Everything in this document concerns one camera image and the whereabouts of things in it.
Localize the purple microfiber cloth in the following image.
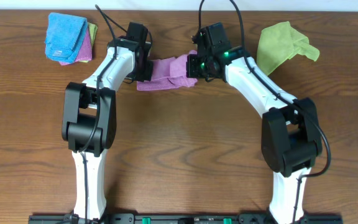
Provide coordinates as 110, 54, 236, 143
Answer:
137, 50, 198, 91

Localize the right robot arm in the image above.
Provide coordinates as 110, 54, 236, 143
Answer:
186, 22, 322, 223

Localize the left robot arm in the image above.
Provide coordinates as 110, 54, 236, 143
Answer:
62, 22, 154, 223

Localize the folded green cloth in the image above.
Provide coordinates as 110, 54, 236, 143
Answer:
79, 22, 99, 63

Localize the folded pink cloth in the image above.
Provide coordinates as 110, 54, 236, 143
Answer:
74, 29, 93, 62

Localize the crumpled green cloth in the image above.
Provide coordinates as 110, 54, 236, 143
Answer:
257, 21, 320, 75

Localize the folded blue cloth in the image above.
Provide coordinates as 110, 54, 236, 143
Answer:
45, 12, 88, 63

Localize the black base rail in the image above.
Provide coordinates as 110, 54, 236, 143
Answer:
28, 212, 344, 224

